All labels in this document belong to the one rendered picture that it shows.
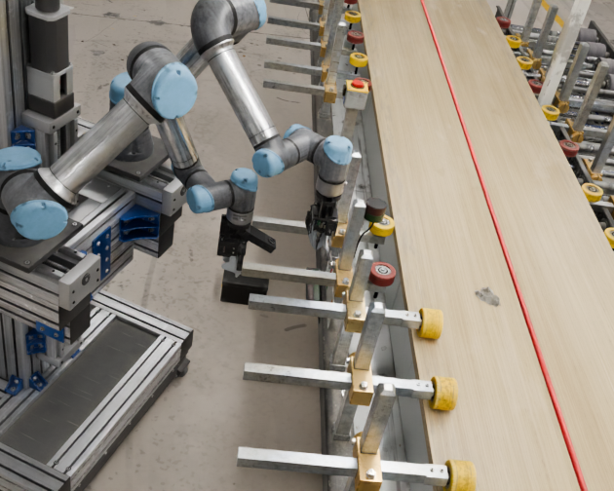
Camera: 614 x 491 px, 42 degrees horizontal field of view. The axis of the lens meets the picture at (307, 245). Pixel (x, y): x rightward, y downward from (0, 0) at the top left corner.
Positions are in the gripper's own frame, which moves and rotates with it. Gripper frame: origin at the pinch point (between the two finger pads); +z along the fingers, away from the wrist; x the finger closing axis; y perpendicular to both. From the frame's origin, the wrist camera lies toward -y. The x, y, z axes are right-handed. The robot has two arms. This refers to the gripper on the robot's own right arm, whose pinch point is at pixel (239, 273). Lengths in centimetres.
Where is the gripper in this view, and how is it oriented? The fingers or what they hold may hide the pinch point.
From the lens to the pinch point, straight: 238.3
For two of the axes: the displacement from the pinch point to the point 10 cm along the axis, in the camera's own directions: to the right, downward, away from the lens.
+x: 0.1, 6.1, -7.9
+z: -1.6, 7.8, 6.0
